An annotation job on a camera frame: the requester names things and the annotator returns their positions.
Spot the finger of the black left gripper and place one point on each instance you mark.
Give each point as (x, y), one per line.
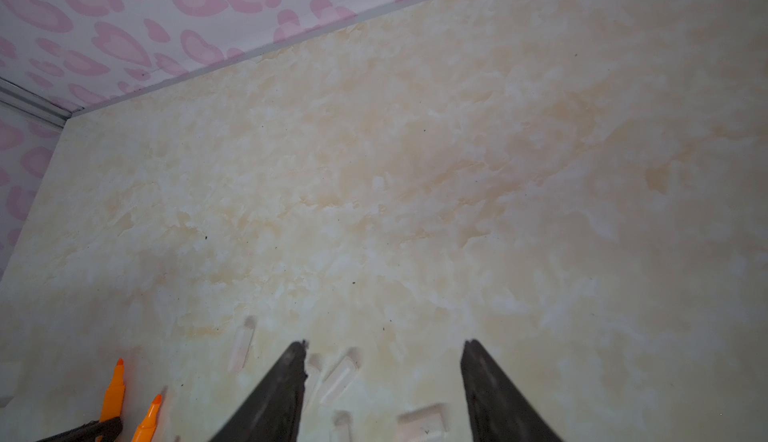
(94, 431)

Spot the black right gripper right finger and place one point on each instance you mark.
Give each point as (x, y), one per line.
(497, 410)

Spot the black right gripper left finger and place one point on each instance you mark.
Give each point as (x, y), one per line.
(272, 411)

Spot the orange highlighter pen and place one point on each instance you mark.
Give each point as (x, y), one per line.
(147, 427)
(114, 395)

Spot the clear pen cap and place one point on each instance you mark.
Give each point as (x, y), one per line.
(313, 370)
(241, 345)
(422, 425)
(340, 377)

